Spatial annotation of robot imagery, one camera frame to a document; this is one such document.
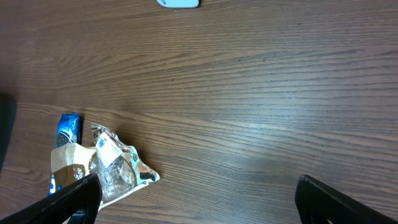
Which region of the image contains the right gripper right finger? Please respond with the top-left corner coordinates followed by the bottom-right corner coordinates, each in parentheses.
top-left (295, 174), bottom-right (397, 224)

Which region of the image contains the blue oreo cookie pack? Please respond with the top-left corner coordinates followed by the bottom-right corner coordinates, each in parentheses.
top-left (48, 113), bottom-right (84, 195)

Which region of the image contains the white barcode scanner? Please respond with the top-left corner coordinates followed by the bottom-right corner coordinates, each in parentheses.
top-left (156, 0), bottom-right (200, 9)

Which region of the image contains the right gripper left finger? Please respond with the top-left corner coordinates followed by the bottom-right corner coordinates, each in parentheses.
top-left (1, 174), bottom-right (102, 224)

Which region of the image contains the grey plastic mesh basket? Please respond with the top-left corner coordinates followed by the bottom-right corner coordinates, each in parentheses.
top-left (0, 93), bottom-right (17, 167)

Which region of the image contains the brown cookie snack bag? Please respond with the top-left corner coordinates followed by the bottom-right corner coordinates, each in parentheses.
top-left (50, 123), bottom-right (160, 210)

